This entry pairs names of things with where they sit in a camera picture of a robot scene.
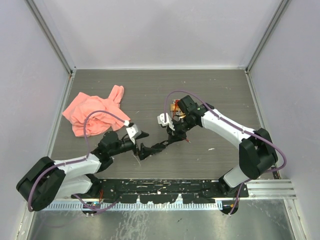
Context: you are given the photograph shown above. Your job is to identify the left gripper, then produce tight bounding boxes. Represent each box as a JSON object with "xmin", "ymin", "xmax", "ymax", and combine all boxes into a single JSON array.
[{"xmin": 109, "ymin": 131, "xmax": 156, "ymax": 159}]

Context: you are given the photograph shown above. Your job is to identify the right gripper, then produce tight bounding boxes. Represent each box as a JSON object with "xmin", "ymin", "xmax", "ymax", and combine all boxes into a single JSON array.
[{"xmin": 166, "ymin": 116, "xmax": 197, "ymax": 144}]

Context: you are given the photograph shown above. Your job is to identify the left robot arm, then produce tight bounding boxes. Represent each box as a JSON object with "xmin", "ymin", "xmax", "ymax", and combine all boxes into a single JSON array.
[{"xmin": 16, "ymin": 131, "xmax": 159, "ymax": 212}]

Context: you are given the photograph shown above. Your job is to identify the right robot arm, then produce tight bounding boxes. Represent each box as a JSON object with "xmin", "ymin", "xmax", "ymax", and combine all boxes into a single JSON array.
[{"xmin": 157, "ymin": 95, "xmax": 278, "ymax": 197}]

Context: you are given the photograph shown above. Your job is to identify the large brass padlock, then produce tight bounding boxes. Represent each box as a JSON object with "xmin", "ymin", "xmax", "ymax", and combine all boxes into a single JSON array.
[{"xmin": 170, "ymin": 103, "xmax": 179, "ymax": 118}]

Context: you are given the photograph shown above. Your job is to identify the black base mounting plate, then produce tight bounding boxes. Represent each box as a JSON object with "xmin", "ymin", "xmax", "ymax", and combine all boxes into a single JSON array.
[{"xmin": 78, "ymin": 178, "xmax": 239, "ymax": 204}]

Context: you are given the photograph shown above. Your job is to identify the pink cloth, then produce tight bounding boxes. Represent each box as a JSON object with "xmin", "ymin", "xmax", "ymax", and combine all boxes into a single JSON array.
[{"xmin": 62, "ymin": 85, "xmax": 130, "ymax": 137}]

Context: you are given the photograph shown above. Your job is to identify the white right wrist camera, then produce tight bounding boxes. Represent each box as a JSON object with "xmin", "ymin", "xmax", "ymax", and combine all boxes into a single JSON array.
[{"xmin": 157, "ymin": 113, "xmax": 174, "ymax": 130}]

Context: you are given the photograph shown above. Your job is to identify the red cable seal lock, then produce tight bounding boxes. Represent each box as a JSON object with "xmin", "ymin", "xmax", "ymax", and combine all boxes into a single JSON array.
[{"xmin": 172, "ymin": 99, "xmax": 186, "ymax": 121}]

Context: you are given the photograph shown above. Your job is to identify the slotted cable duct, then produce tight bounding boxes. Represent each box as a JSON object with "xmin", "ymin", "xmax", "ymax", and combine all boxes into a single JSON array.
[{"xmin": 44, "ymin": 201, "xmax": 223, "ymax": 212}]

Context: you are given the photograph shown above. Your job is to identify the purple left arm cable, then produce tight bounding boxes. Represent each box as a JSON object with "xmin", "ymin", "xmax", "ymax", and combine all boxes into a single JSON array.
[{"xmin": 27, "ymin": 110, "xmax": 131, "ymax": 221}]

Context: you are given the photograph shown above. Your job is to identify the aluminium frame rail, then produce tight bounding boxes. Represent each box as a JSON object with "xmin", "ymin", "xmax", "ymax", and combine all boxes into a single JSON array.
[{"xmin": 54, "ymin": 178, "xmax": 297, "ymax": 201}]

